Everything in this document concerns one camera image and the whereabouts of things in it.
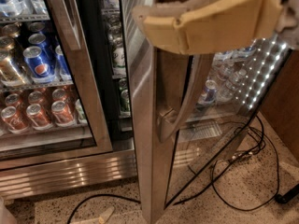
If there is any stainless fridge base grille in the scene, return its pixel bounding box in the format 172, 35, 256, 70
0, 150, 136, 200

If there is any blue pepsi can front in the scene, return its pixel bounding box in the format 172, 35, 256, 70
23, 46, 55, 83

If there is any glass fridge door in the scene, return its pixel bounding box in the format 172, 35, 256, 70
0, 0, 112, 169
121, 0, 292, 224

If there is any black floor cable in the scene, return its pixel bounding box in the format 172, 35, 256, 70
66, 115, 299, 224

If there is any clear water bottle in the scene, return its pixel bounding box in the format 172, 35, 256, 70
216, 69, 247, 103

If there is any white green can left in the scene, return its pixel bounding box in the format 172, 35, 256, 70
112, 37, 126, 75

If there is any red coke can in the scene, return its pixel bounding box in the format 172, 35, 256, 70
51, 101, 76, 127
1, 106, 29, 132
26, 104, 52, 130

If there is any gold can front left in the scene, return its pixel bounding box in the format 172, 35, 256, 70
0, 50, 30, 86

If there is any red coke can middle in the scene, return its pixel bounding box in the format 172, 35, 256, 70
26, 104, 52, 130

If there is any red coke can right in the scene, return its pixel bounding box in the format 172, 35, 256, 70
51, 101, 76, 127

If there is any small tan floor object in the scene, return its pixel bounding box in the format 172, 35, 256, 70
98, 206, 115, 224

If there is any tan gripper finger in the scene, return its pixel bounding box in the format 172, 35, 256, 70
132, 0, 283, 55

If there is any red coke can left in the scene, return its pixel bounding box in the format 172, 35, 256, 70
1, 106, 29, 132

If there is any blue can right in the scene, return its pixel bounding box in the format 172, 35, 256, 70
198, 79, 217, 105

